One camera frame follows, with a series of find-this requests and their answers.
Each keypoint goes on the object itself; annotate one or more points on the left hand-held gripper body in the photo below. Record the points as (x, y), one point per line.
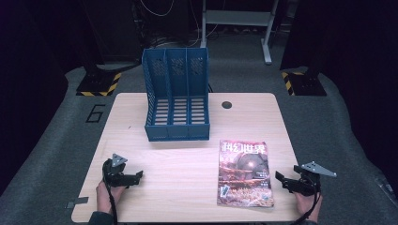
(113, 175)

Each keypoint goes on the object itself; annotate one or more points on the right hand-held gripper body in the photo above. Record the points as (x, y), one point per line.
(308, 182)

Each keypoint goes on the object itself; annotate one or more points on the red illustrated magazine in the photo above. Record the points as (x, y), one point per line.
(244, 178)

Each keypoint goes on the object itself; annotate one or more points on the blue plastic file rack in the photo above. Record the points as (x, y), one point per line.
(176, 131)

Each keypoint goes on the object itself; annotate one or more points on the person's right hand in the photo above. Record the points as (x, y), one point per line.
(305, 204)

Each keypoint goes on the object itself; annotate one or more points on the grey floor tape strip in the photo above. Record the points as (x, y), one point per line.
(76, 202)

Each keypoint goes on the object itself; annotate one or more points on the black round table grommet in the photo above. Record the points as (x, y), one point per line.
(226, 105)

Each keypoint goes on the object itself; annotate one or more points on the black stand base striped tape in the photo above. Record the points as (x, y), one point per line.
(100, 82)
(305, 82)

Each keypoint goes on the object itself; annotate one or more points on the dark curtain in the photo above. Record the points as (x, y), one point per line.
(28, 78)
(359, 62)

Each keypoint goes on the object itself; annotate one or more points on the white metal desk frame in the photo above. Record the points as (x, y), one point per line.
(237, 17)

